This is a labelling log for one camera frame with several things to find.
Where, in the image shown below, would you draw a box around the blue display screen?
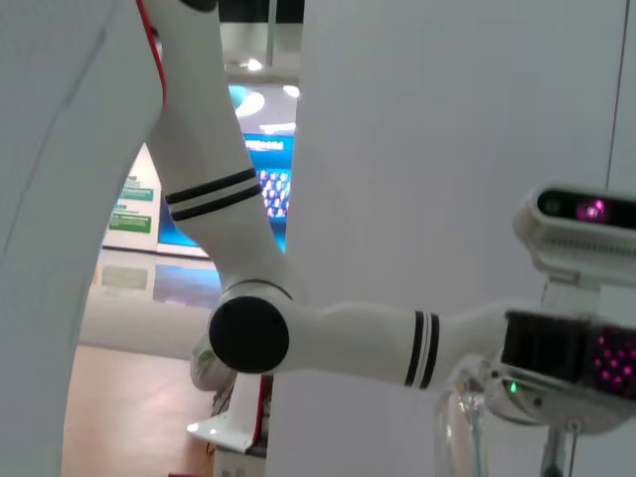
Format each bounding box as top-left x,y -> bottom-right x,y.
157,83 -> 302,254

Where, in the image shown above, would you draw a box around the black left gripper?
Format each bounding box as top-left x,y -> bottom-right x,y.
500,311 -> 636,398

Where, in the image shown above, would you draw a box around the white base bracket red stripe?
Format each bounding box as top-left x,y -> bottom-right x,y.
186,372 -> 274,454

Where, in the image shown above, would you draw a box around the white robot torso red stripe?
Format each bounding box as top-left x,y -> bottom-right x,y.
0,0 -> 168,477

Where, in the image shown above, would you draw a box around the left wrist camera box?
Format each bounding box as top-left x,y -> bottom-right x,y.
514,186 -> 636,309

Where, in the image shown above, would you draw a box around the left wrist cable with plug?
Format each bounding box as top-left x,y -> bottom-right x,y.
541,421 -> 582,477

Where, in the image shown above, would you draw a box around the clear white glasses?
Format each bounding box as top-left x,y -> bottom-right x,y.
432,355 -> 503,477

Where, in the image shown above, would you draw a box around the green wall sign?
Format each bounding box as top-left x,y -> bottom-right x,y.
116,174 -> 155,203
107,206 -> 153,235

